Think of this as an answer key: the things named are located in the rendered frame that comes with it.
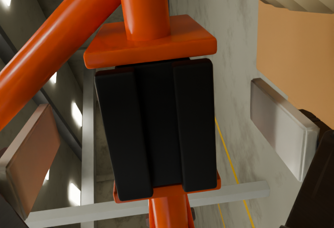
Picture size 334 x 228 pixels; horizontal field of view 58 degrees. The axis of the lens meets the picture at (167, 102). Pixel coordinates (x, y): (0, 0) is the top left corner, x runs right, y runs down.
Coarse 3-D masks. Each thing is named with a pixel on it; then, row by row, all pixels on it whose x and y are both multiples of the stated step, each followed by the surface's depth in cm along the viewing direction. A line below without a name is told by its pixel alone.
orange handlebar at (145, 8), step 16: (128, 0) 13; (144, 0) 13; (160, 0) 13; (128, 16) 14; (144, 16) 13; (160, 16) 14; (128, 32) 14; (144, 32) 14; (160, 32) 14; (160, 208) 18; (176, 208) 18; (192, 208) 22; (160, 224) 19; (176, 224) 19; (192, 224) 20
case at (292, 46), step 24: (264, 24) 34; (288, 24) 29; (312, 24) 24; (264, 48) 35; (288, 48) 29; (312, 48) 25; (264, 72) 36; (288, 72) 30; (312, 72) 25; (288, 96) 31; (312, 96) 26
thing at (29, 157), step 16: (48, 112) 18; (32, 128) 16; (48, 128) 18; (16, 144) 14; (32, 144) 15; (48, 144) 18; (0, 160) 13; (16, 160) 14; (32, 160) 15; (48, 160) 17; (0, 176) 13; (16, 176) 13; (32, 176) 15; (0, 192) 13; (16, 192) 13; (32, 192) 15; (16, 208) 13
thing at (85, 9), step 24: (72, 0) 15; (96, 0) 15; (120, 0) 16; (48, 24) 15; (72, 24) 15; (96, 24) 16; (24, 48) 16; (48, 48) 16; (72, 48) 16; (0, 72) 17; (24, 72) 16; (48, 72) 16; (0, 96) 16; (24, 96) 17; (0, 120) 17
